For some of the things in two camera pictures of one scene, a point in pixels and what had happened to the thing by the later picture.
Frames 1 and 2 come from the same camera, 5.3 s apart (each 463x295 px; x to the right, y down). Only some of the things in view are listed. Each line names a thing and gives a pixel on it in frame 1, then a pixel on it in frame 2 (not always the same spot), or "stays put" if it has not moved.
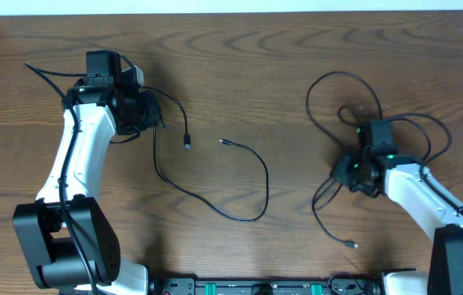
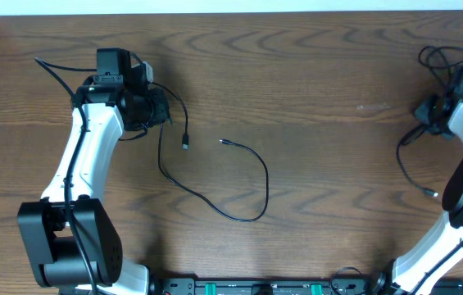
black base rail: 336,285 stays put
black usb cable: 333,142 → 435,50
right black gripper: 345,174 → 424,113
